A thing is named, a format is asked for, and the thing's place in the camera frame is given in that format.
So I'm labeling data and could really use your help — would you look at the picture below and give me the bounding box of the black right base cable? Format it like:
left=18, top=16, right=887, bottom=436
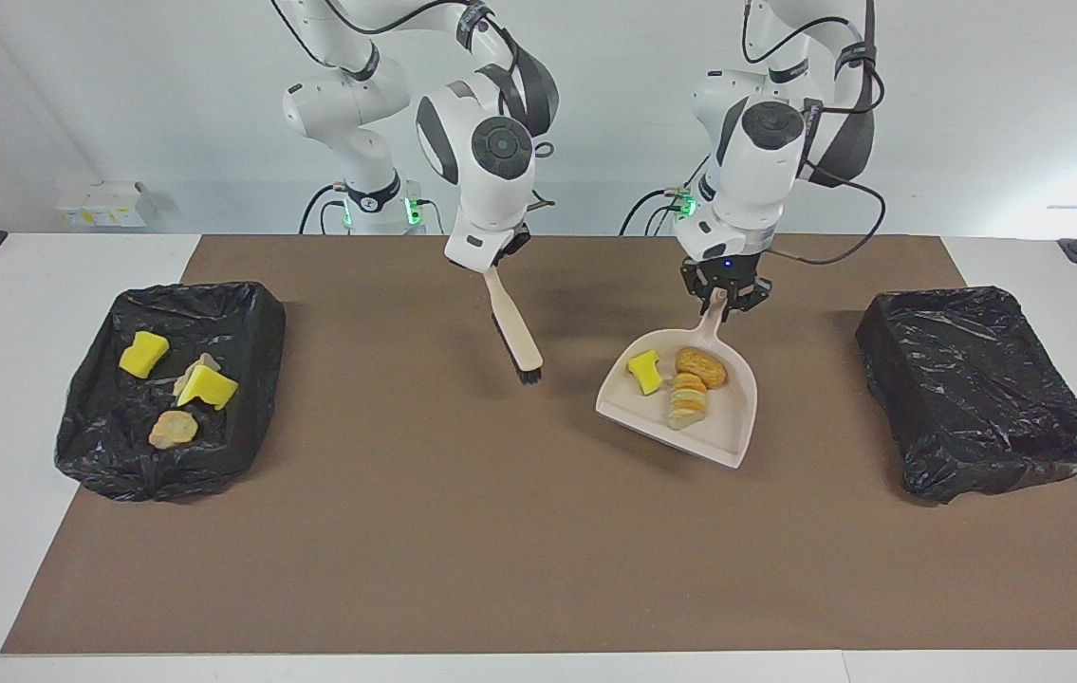
left=299, top=183, right=354, bottom=235

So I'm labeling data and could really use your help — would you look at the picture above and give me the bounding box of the large brown table mat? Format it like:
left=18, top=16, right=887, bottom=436
left=0, top=234, right=1077, bottom=655

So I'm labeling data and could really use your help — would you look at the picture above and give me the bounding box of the beige foam chunk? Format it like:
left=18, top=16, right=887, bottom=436
left=171, top=352, right=222, bottom=398
left=666, top=372, right=711, bottom=432
left=147, top=409, right=200, bottom=452

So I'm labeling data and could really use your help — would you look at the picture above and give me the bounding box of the white wall socket box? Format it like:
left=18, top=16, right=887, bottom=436
left=54, top=180, right=159, bottom=230

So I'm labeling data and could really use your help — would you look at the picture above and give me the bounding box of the black base cable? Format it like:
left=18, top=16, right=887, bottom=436
left=619, top=157, right=712, bottom=238
left=299, top=183, right=354, bottom=235

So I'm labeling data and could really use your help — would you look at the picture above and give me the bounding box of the black left base cable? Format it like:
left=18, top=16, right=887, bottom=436
left=619, top=157, right=712, bottom=238

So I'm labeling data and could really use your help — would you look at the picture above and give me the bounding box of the black bag-lined bin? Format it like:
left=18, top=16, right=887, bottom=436
left=855, top=286, right=1077, bottom=506
left=54, top=281, right=288, bottom=504

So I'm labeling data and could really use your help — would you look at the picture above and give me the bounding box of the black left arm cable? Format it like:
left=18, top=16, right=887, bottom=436
left=742, top=0, right=888, bottom=268

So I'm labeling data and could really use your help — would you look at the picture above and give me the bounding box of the blocky yellow sponge piece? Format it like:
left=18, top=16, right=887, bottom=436
left=176, top=365, right=240, bottom=412

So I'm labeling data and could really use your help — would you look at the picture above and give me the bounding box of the orange-brown nugget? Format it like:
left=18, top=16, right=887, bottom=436
left=674, top=346, right=730, bottom=391

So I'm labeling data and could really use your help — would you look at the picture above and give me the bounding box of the small yellow green sponge piece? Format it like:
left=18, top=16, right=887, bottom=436
left=625, top=348, right=665, bottom=397

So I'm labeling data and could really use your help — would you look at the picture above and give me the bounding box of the beige plastic dustpan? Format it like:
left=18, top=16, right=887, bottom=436
left=594, top=288, right=760, bottom=471

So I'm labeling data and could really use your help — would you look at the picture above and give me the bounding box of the notched yellow sponge piece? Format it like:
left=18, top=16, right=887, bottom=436
left=118, top=329, right=172, bottom=380

